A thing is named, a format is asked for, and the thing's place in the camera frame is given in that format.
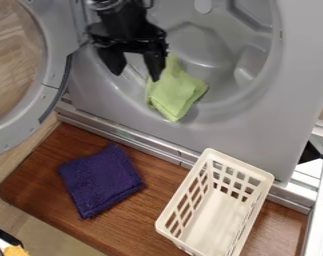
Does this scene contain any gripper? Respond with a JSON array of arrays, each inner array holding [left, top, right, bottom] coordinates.
[[86, 6, 171, 83]]

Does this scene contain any green cloth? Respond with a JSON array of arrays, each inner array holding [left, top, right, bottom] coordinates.
[[143, 53, 211, 124]]

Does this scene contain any purple cloth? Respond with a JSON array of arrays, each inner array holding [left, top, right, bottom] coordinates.
[[56, 143, 145, 221]]

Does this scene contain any washing machine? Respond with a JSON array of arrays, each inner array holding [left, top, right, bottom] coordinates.
[[0, 0, 323, 214]]

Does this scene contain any white plastic basket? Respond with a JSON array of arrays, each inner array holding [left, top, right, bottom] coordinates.
[[154, 147, 276, 256]]

